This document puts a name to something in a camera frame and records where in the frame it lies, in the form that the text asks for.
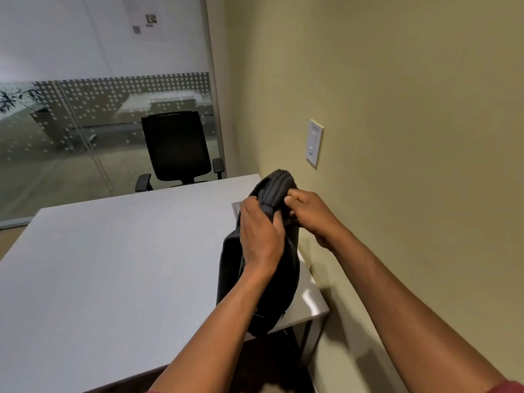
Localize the person's right hand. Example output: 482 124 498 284
283 188 345 251

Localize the person's left hand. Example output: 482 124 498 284
239 196 286 275

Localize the black backpack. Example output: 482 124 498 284
216 169 302 339

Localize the person's right forearm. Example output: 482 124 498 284
326 229 513 393

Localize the person's left forearm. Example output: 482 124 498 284
147 263 280 393

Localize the white table leg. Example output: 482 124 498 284
299 313 331 367

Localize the black office chair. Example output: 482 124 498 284
135 111 226 193

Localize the grey desk behind glass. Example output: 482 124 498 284
31 91 216 153

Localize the dotted glass partition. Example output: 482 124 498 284
0 0 226 227

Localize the red shirt sleeve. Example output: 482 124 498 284
486 380 524 393

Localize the green potted plant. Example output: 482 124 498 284
0 87 46 116

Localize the white wall light switch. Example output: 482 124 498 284
306 119 325 168

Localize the white wall poster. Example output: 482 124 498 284
122 0 165 42

